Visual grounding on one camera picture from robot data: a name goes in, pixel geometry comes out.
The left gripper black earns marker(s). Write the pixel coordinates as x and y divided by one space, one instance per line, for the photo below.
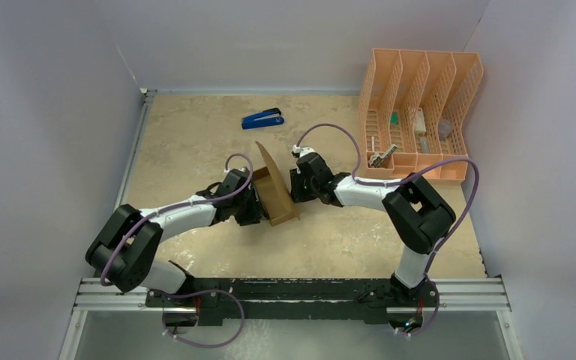
256 212

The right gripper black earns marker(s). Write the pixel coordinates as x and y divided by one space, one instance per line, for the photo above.
296 185

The brown cardboard box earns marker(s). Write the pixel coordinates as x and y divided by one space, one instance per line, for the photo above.
273 191

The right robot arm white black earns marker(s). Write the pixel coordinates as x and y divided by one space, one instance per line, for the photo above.
419 214

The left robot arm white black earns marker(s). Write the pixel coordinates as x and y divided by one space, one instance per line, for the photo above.
124 251

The blue black stapler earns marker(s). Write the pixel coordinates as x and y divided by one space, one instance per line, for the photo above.
264 119

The black white patterned clip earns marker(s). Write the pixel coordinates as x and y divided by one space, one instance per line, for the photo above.
378 160

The green item in organizer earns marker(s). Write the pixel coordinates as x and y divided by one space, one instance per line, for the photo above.
394 118

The orange plastic file organizer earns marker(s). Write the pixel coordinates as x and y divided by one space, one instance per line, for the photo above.
411 111

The grey round item in organizer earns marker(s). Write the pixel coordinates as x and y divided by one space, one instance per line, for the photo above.
444 128

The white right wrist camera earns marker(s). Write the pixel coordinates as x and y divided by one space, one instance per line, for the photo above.
298 151

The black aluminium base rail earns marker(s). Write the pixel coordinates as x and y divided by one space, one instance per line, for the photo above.
370 300

